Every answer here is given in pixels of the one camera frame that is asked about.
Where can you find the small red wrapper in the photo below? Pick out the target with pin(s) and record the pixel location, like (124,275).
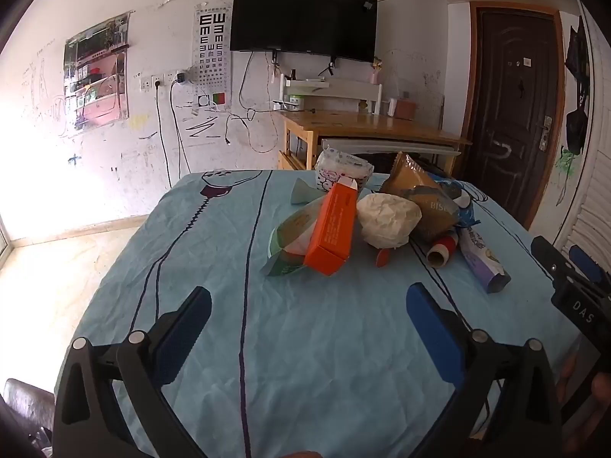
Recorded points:
(383,257)

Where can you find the crumpled white paper ball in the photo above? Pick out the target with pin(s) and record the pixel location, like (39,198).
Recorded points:
(386,219)

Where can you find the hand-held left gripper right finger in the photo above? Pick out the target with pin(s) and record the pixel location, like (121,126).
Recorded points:
(437,338)

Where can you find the black wall television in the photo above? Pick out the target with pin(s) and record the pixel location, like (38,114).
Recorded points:
(305,19)

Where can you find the brown snack bag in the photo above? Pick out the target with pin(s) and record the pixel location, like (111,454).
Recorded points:
(405,174)

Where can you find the white wall socket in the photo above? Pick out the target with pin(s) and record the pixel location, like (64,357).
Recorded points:
(157,81)

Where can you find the dark brown door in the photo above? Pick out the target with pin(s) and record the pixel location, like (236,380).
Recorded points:
(515,105)

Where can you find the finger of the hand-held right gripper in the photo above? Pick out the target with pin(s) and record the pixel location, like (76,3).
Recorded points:
(549,257)
(587,265)

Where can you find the green white jar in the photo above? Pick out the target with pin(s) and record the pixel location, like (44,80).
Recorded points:
(297,102)

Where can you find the eye chart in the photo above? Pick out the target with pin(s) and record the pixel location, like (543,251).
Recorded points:
(212,71)

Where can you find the wooden desk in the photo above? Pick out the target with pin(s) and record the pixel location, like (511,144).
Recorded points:
(363,126)

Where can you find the red white tube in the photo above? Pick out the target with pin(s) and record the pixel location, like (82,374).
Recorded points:
(441,250)

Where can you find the white desk shelf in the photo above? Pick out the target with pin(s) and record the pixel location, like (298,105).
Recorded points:
(334,90)

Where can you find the black charger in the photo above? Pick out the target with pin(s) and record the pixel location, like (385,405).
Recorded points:
(181,78)

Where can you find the white louvered door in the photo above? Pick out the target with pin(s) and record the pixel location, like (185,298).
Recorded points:
(592,210)

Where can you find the blue plastic wrapper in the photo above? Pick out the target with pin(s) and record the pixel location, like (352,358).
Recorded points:
(465,212)

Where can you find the white cup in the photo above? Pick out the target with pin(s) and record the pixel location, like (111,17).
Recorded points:
(391,107)

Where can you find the dark leather chair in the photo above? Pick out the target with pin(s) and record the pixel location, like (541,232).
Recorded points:
(26,405)

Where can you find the black hanging bags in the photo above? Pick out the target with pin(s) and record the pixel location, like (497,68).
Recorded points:
(576,124)

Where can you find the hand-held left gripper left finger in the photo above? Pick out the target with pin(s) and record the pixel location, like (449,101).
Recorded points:
(184,338)

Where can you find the person's right hand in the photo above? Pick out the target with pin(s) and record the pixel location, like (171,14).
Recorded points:
(600,393)

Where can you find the orange cardboard box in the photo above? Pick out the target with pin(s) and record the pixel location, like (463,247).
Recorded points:
(332,229)

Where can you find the dark brown biscuit packet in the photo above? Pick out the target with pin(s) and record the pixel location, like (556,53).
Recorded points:
(434,217)

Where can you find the white pink tissue pack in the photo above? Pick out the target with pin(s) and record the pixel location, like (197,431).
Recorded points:
(341,167)

